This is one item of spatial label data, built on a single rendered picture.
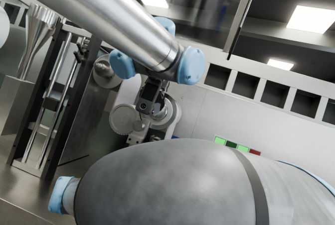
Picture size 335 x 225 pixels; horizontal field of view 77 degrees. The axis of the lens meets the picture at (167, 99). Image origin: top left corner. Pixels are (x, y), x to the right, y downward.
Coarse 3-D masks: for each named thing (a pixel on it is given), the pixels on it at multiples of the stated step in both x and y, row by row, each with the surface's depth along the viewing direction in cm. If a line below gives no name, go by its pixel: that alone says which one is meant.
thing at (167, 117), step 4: (168, 104) 80; (168, 108) 80; (168, 112) 80; (148, 116) 81; (168, 116) 80; (152, 120) 81; (156, 120) 80; (160, 120) 80; (164, 120) 80; (156, 124) 80; (160, 124) 80
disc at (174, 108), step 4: (164, 96) 81; (168, 96) 81; (168, 100) 81; (172, 100) 81; (172, 104) 81; (172, 108) 80; (176, 108) 80; (140, 112) 82; (172, 112) 80; (176, 112) 80; (144, 116) 82; (172, 116) 80; (168, 120) 80; (172, 120) 80; (152, 124) 81; (164, 124) 80; (168, 124) 80; (152, 128) 81; (156, 128) 81; (160, 128) 80
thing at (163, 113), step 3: (165, 105) 79; (153, 108) 80; (165, 108) 79; (153, 111) 80; (162, 111) 79; (165, 111) 79; (159, 114) 79; (162, 114) 79; (165, 114) 79; (153, 117) 79; (156, 117) 79; (159, 117) 79; (162, 117) 79
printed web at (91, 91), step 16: (128, 80) 90; (96, 96) 98; (128, 96) 97; (80, 112) 89; (96, 112) 103; (80, 128) 93; (96, 128) 109; (112, 128) 84; (80, 144) 98; (64, 160) 89
